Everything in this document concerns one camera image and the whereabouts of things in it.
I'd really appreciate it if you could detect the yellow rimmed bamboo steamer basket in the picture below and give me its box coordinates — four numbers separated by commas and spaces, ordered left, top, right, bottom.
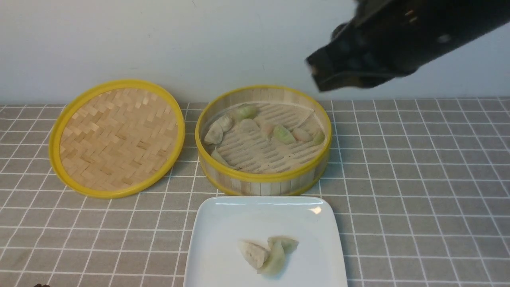
195, 85, 333, 196

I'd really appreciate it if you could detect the grey checked tablecloth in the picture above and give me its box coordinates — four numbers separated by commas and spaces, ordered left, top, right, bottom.
0, 98, 510, 287

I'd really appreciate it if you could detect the green dumpling right edge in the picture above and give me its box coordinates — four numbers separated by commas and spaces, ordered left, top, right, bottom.
312, 129, 326, 146

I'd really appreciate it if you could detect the white dumpling upper left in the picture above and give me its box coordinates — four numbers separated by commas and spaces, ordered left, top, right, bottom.
217, 114, 234, 133

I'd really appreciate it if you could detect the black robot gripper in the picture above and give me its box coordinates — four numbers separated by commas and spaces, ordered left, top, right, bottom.
306, 0, 510, 92

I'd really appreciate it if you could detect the green steamed dumpling front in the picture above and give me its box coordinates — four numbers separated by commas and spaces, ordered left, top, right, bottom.
267, 236, 299, 255

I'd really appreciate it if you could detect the pink steamed dumpling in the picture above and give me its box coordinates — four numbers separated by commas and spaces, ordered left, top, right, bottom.
291, 128, 313, 142
260, 122, 275, 141

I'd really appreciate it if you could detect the white square ceramic plate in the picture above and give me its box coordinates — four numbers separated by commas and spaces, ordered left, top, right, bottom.
183, 196, 348, 287

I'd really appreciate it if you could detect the pink steamed dumpling right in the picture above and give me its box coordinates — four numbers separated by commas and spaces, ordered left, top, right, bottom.
291, 128, 313, 142

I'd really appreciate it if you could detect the white dumpling left edge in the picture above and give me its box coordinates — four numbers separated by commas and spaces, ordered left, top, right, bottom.
204, 122, 224, 145

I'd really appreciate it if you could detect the yellow rimmed bamboo steamer lid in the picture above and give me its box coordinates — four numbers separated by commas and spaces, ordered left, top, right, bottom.
49, 79, 185, 199

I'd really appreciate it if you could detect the white dumpling centre back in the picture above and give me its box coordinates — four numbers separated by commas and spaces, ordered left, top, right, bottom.
237, 118, 260, 133

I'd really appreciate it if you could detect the pale green steamed dumpling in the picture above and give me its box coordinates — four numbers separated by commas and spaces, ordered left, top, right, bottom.
257, 239, 286, 277

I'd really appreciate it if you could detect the green dumpling at back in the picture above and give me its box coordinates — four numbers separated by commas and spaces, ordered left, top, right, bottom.
234, 104, 257, 121

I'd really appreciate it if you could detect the pink steamed dumpling centre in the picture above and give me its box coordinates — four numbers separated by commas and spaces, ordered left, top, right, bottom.
260, 122, 275, 141

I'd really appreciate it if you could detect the white steamed dumpling front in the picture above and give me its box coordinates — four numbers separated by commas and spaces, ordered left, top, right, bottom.
237, 240, 269, 269

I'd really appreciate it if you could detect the white steamer liner paper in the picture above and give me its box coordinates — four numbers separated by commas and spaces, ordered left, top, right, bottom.
202, 102, 326, 174

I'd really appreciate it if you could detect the green steamed dumpling centre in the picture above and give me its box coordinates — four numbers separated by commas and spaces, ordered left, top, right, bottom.
273, 125, 297, 145

